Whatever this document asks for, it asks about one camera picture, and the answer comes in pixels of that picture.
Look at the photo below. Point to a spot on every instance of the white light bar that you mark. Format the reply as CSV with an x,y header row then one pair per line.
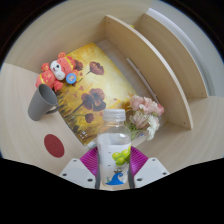
x,y
140,77

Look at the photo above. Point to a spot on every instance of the flat round red coaster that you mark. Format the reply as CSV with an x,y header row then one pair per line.
x,y
54,145

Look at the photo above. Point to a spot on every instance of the yellow poppy flower painting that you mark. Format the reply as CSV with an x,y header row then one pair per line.
x,y
100,80

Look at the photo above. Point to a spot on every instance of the red plush toy figure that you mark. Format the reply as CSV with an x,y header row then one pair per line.
x,y
55,71

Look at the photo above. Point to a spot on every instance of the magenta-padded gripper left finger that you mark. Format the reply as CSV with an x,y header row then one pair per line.
x,y
78,170

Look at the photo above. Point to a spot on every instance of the short wooden shelf board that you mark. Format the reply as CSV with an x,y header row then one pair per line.
x,y
176,56

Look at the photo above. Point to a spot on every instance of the pink and white flower bouquet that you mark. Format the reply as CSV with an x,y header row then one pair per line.
x,y
145,111

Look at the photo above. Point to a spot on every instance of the clear plastic drink bottle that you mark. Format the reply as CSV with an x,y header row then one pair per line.
x,y
113,150

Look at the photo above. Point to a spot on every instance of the grey ribbed mug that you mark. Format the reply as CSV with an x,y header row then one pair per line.
x,y
41,100

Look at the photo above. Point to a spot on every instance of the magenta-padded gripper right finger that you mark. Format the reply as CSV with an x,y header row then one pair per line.
x,y
146,170

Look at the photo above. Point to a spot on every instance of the long wooden shelf board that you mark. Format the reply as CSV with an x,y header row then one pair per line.
x,y
150,66

